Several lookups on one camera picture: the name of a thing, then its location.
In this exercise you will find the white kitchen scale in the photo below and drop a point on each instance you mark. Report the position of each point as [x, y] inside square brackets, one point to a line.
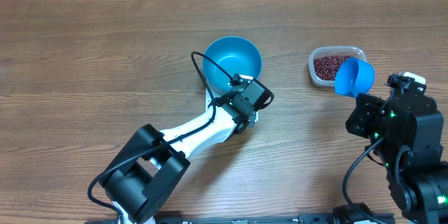
[242, 102]

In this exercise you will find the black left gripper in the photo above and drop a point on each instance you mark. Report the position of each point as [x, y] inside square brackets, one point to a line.
[224, 99]

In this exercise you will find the red beans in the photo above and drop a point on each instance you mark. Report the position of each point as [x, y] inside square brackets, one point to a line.
[326, 68]

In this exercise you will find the blue bowl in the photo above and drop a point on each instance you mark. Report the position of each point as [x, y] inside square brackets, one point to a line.
[236, 55]

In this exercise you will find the clear plastic container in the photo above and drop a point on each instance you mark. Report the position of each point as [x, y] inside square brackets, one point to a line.
[328, 51]

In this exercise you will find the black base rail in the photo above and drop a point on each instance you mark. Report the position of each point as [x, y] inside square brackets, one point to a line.
[340, 214]

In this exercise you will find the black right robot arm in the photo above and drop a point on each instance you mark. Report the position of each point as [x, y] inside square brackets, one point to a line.
[405, 132]

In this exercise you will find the blue measuring scoop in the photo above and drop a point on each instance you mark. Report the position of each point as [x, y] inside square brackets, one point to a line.
[354, 77]

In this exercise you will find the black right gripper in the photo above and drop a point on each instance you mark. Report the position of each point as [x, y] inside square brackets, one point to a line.
[366, 111]

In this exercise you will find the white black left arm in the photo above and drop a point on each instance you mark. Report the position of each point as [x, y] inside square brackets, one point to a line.
[147, 169]

